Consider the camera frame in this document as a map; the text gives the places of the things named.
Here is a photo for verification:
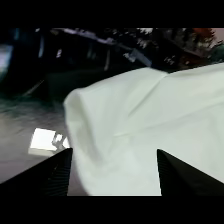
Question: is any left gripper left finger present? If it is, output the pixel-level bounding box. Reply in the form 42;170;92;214
0;147;74;197

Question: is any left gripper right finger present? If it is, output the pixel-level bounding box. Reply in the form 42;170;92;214
156;148;224;197

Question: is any white shirt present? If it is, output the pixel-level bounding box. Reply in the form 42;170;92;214
63;62;224;197

